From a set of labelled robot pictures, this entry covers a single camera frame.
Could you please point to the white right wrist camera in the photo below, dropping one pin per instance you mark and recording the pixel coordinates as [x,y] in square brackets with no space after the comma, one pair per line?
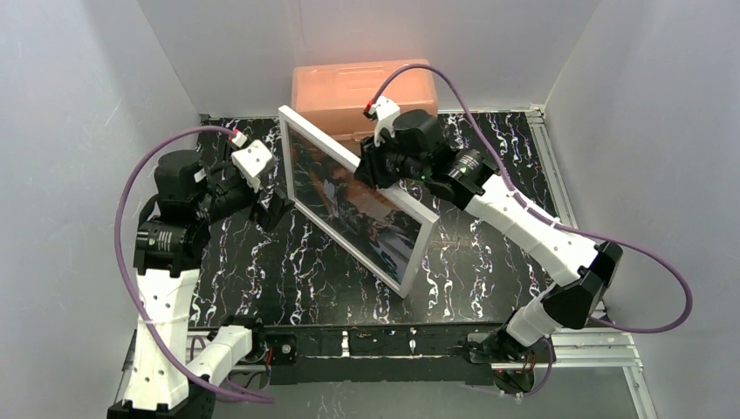
[384,111]

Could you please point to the printed photo with white border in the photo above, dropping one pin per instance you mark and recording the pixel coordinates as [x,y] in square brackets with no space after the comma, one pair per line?
[366,219]

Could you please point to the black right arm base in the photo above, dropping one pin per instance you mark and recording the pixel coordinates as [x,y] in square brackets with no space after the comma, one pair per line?
[499,347]

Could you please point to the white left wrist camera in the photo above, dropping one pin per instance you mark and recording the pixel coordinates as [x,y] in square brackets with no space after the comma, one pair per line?
[253,159]

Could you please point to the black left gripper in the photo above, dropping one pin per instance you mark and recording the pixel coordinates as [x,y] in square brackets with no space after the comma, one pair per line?
[269,209]

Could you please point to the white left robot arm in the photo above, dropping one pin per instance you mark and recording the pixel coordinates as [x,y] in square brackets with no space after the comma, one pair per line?
[172,233]

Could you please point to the aluminium right side rail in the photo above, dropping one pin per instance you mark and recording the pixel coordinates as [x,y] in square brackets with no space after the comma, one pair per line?
[535,117]

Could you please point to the aluminium front rail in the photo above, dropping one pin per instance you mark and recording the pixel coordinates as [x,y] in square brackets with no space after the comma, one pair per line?
[589,347]

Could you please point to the white wooden picture frame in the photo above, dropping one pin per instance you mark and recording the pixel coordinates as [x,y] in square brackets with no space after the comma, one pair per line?
[398,196]

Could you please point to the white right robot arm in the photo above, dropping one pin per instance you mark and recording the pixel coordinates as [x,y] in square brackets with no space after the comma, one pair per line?
[580,269]

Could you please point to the translucent orange plastic box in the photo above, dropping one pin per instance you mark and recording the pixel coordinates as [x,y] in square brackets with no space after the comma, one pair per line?
[334,97]

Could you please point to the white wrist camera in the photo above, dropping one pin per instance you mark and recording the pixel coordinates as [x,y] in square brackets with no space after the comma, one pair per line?
[253,159]
[384,111]

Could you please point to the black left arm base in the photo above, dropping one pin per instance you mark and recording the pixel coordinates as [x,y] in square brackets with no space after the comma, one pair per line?
[273,346]

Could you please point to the aluminium rail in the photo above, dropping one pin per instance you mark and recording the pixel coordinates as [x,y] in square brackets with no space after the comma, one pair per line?
[589,347]
[535,117]

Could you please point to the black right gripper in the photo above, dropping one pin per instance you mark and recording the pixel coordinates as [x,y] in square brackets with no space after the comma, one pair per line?
[370,168]

